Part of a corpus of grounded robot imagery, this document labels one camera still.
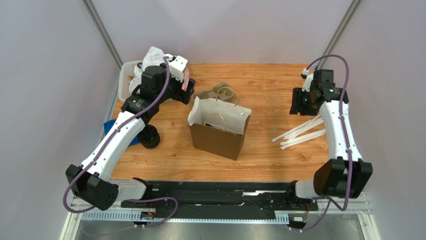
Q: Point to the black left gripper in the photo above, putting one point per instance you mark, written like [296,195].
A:
[182,95]

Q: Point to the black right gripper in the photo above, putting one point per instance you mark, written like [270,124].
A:
[297,102]

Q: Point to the white straw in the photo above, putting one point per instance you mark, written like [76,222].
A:
[305,127]
[284,134]
[300,139]

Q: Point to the brown paper bag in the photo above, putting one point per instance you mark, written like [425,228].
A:
[218,127]

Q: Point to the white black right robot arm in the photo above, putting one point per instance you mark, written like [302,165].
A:
[345,174]

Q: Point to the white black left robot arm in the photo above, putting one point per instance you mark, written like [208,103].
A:
[91,180]

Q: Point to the pink white item in basket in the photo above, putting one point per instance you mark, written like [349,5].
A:
[137,80]

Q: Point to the cardboard cup carrier tray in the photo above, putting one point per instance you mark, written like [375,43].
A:
[223,91]

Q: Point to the crumpled white paper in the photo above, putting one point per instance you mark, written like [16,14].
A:
[154,57]

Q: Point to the white plastic basket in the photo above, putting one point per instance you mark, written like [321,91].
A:
[125,77]

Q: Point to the blue folded cloth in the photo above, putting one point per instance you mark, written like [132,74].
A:
[107,126]

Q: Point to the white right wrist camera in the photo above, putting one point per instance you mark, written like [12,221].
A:
[308,78]

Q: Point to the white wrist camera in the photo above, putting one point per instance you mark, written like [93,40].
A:
[308,78]
[177,66]

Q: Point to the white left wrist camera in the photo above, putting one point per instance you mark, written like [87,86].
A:
[177,66]

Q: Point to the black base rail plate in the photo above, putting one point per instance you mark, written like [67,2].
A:
[220,200]

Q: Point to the aluminium frame rail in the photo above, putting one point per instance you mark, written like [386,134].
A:
[328,223]

